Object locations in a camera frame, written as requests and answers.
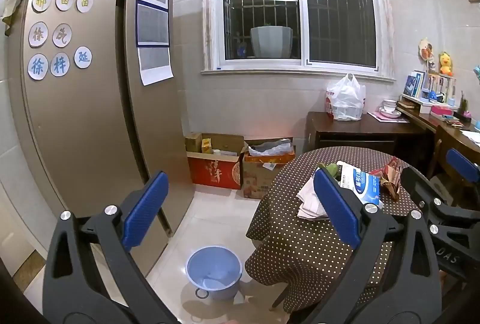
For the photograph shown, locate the white printed paper sheet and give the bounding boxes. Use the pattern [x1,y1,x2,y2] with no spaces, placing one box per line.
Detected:
[137,46,175,86]

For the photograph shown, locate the red cardboard box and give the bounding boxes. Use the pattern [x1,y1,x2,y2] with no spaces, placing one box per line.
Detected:
[185,132,245,190]

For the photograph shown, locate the brown cardboard box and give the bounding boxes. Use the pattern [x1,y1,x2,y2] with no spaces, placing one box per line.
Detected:
[242,137,297,200]

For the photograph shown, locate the cartoon wall ornament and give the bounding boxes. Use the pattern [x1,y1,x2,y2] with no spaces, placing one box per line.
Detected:
[418,38,436,71]

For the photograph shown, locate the white plastic bag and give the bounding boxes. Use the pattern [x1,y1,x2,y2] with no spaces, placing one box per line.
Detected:
[325,73,367,121]

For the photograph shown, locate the wooden chair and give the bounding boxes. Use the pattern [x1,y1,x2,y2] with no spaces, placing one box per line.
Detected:
[427,124,480,204]

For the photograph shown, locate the silver refrigerator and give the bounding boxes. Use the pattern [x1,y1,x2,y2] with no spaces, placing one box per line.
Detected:
[7,0,194,280]

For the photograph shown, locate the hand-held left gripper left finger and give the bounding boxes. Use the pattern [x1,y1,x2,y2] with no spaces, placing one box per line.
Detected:
[42,171,181,324]

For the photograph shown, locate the dark wooden desk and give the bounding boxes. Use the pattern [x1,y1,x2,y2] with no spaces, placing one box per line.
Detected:
[304,111,432,159]

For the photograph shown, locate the small brown carton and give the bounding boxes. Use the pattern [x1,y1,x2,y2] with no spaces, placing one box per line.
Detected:
[185,132,203,153]

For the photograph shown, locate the grey plastic bag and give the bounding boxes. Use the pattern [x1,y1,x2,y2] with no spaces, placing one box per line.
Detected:
[248,139,293,156]

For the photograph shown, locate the row of books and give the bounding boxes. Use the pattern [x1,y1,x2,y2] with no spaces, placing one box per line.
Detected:
[403,69,428,99]

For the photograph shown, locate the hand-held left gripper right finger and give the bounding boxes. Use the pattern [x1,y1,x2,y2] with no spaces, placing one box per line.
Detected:
[304,166,443,324]

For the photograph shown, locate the pink mat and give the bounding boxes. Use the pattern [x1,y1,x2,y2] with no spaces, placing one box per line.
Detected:
[367,110,410,124]

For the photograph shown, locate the brown polka dot tablecloth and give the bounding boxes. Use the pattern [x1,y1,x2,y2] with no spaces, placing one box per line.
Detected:
[245,146,422,313]

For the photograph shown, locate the blue plastic bucket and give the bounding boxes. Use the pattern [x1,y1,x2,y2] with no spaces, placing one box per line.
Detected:
[185,247,242,301]

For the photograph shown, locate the pink box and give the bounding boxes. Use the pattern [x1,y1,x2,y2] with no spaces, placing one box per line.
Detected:
[431,104,456,117]

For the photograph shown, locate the white paper pile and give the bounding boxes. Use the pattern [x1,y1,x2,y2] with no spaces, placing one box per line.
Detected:
[297,176,331,221]

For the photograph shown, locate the yellow duck toy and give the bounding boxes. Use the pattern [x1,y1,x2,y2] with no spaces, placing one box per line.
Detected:
[439,52,454,77]

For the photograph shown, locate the white flower pot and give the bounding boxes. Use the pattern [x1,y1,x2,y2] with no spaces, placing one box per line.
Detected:
[250,26,294,59]

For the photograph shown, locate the green vegetable leaves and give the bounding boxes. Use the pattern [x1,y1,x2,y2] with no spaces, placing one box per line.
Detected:
[318,162,342,180]

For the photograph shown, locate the blue white packet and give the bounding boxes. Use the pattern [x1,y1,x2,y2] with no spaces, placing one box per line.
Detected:
[339,163,384,209]

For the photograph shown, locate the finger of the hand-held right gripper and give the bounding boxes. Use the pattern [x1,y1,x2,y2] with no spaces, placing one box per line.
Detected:
[400,166,480,246]
[445,148,480,185]

